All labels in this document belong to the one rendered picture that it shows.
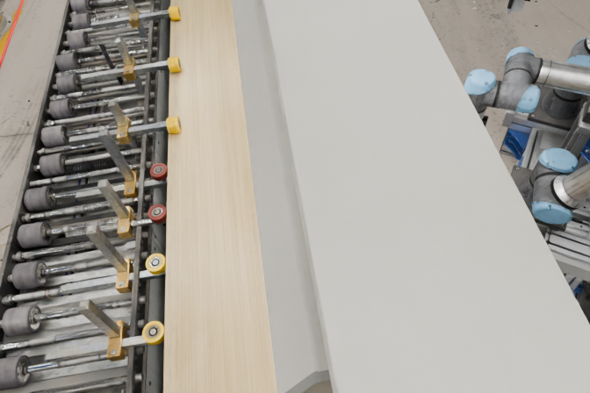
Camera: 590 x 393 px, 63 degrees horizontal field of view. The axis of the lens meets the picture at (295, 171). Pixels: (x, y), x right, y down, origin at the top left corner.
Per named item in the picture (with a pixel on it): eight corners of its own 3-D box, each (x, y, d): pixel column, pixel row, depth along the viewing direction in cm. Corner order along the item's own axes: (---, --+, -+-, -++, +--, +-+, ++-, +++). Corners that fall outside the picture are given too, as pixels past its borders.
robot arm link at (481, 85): (498, 89, 127) (464, 82, 129) (488, 117, 135) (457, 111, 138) (500, 68, 131) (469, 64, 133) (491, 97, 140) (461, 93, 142)
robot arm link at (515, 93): (543, 72, 131) (500, 66, 134) (541, 100, 125) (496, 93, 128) (534, 93, 138) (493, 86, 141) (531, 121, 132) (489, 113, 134)
